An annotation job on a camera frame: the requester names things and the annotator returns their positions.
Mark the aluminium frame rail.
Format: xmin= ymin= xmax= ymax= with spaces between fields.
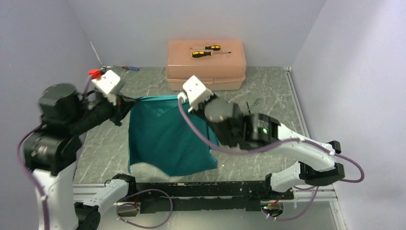
xmin=50 ymin=182 xmax=348 ymax=230

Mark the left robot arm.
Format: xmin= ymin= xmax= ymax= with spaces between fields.
xmin=18 ymin=83 xmax=138 ymax=230

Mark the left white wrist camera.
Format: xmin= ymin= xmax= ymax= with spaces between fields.
xmin=91 ymin=70 xmax=125 ymax=105

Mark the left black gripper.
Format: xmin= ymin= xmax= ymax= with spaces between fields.
xmin=69 ymin=88 xmax=138 ymax=132

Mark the purple cable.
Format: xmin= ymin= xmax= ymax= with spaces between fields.
xmin=177 ymin=96 xmax=365 ymax=222
xmin=17 ymin=74 xmax=96 ymax=230

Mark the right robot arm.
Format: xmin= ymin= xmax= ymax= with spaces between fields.
xmin=188 ymin=95 xmax=345 ymax=199

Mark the pink plastic toolbox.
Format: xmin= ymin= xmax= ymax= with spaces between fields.
xmin=166 ymin=39 xmax=246 ymax=91

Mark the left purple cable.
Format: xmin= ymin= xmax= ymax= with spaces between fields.
xmin=17 ymin=74 xmax=96 ymax=230

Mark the small yellow-black screwdriver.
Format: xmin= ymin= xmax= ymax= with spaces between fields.
xmin=191 ymin=45 xmax=221 ymax=51

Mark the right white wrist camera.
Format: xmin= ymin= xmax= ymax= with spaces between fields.
xmin=177 ymin=75 xmax=214 ymax=113

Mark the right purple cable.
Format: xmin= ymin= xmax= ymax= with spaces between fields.
xmin=177 ymin=96 xmax=365 ymax=222

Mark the large yellow-black screwdriver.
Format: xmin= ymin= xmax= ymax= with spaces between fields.
xmin=191 ymin=51 xmax=231 ymax=58

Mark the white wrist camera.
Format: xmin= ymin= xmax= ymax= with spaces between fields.
xmin=177 ymin=75 xmax=214 ymax=113
xmin=91 ymin=70 xmax=125 ymax=105

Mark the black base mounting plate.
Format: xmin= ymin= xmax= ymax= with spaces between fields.
xmin=105 ymin=181 xmax=294 ymax=215

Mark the teal cloth napkin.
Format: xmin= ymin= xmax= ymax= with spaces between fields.
xmin=128 ymin=95 xmax=218 ymax=176

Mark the red-blue screwdriver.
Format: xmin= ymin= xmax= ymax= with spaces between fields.
xmin=114 ymin=66 xmax=140 ymax=71

